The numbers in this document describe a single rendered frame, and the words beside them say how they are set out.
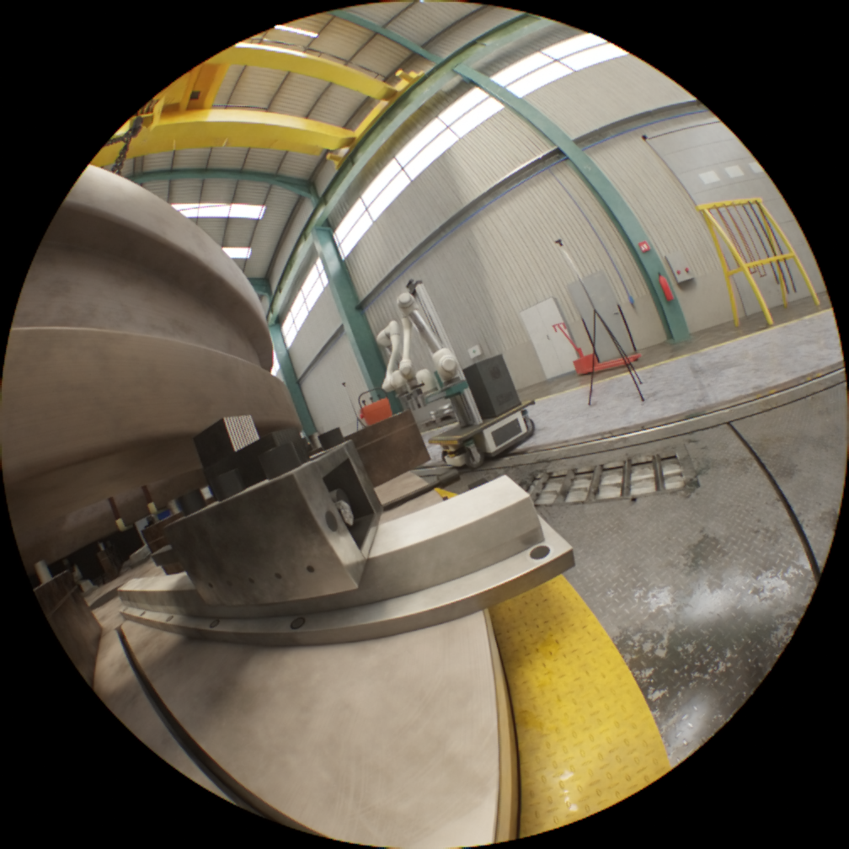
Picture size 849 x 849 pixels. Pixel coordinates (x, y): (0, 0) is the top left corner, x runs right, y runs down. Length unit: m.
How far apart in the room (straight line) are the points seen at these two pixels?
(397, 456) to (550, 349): 5.73
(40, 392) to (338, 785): 0.73
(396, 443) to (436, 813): 1.69
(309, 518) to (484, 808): 0.46
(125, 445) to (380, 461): 1.43
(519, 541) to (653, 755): 0.59
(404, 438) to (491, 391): 0.99
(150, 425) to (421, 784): 0.74
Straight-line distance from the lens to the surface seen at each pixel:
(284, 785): 0.53
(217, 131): 11.55
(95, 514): 5.11
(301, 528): 0.42
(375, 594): 0.56
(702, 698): 0.75
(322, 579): 0.47
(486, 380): 2.35
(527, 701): 0.74
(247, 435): 0.66
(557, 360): 6.90
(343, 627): 0.57
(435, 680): 0.47
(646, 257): 6.38
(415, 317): 2.06
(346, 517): 0.51
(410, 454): 1.74
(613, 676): 0.75
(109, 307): 0.97
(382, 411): 1.71
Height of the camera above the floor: 0.69
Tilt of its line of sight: 5 degrees down
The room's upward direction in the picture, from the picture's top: 22 degrees counter-clockwise
